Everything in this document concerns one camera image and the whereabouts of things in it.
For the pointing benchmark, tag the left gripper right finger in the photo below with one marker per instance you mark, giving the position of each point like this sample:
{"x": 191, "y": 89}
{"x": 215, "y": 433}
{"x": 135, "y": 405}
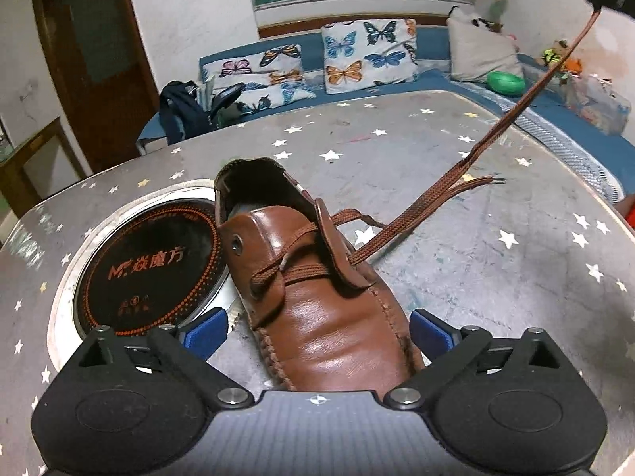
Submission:
{"x": 450, "y": 351}

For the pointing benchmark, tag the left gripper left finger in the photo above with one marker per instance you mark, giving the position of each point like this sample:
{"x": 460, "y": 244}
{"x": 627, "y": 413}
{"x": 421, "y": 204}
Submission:
{"x": 183, "y": 353}

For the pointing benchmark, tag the dark blue bag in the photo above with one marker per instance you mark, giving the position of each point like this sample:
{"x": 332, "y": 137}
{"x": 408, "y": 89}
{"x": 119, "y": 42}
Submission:
{"x": 181, "y": 116}

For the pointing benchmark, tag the brown shoelace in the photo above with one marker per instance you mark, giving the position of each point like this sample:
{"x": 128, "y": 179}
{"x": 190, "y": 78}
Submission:
{"x": 445, "y": 188}

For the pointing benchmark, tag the butterfly print pillow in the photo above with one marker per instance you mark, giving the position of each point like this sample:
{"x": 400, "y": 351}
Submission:
{"x": 271, "y": 78}
{"x": 368, "y": 53}

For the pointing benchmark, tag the grey plain pillow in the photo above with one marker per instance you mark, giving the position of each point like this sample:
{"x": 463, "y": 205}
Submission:
{"x": 476, "y": 50}

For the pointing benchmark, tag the black induction cooktop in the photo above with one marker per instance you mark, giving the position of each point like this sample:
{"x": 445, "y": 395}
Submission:
{"x": 161, "y": 267}

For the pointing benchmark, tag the clear plastic toy bag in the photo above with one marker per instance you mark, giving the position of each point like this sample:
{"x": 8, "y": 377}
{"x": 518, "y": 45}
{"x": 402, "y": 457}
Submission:
{"x": 595, "y": 100}

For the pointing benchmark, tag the blue sofa bench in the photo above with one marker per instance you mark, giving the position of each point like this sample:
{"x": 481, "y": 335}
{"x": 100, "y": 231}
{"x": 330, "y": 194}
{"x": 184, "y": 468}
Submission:
{"x": 606, "y": 162}

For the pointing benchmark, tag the brown leather shoe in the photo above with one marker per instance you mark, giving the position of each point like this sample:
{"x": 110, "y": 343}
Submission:
{"x": 323, "y": 320}

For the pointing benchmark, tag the brown wooden door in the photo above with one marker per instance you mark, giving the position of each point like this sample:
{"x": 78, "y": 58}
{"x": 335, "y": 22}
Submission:
{"x": 97, "y": 61}

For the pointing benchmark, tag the green round cushion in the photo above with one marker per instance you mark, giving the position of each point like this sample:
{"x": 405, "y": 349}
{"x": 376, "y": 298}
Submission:
{"x": 506, "y": 84}

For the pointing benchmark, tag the teddy bear toy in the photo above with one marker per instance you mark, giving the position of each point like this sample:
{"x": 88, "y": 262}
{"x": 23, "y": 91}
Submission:
{"x": 553, "y": 55}

